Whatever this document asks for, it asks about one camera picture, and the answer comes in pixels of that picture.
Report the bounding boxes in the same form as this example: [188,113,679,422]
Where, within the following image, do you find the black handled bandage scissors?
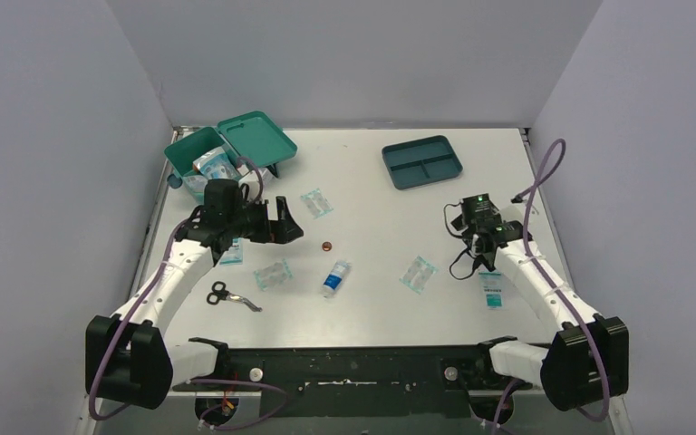
[206,281,263,313]

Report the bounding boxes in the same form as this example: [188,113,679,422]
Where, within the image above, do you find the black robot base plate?
[176,345,509,419]

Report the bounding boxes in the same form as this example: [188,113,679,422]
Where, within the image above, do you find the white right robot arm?
[451,194,629,411]

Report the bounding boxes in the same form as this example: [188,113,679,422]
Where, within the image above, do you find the white gauze pad pack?
[499,203,542,227]

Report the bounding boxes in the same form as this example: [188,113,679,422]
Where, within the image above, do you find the blue packet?
[205,160,239,180]

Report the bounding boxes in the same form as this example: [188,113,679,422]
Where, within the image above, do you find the blue cotton swab bag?
[192,147,233,178]

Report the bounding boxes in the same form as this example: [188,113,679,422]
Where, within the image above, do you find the clear bag teal edge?
[182,175,208,196]

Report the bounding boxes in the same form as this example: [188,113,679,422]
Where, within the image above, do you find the dark teal divided tray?
[381,135,463,190]

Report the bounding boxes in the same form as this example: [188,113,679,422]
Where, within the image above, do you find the bandage strip pack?
[399,256,438,294]
[253,259,293,291]
[300,188,334,218]

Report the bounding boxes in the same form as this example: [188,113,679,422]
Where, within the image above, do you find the teal medical gauze packet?
[219,238,244,265]

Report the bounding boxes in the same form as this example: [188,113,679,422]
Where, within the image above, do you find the blue white bandage roll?
[321,260,352,298]

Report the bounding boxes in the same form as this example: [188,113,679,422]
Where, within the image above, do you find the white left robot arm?
[85,179,304,410]

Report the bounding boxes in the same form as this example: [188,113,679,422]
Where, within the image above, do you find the teal medicine kit box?
[164,111,297,203]

